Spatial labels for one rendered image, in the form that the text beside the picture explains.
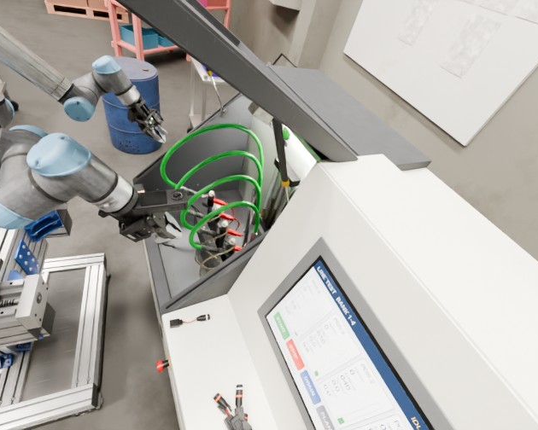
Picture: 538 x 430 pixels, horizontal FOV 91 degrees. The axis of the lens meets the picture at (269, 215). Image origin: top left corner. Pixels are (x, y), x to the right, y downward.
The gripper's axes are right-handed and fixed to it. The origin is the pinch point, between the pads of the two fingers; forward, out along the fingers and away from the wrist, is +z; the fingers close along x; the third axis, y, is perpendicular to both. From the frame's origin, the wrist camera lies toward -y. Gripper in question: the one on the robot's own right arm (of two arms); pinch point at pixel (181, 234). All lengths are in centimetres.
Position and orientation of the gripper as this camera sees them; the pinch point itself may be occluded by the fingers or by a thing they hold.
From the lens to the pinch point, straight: 74.6
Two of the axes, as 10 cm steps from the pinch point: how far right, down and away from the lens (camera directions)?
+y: -9.2, 3.8, 0.8
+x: 2.8, 8.0, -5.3
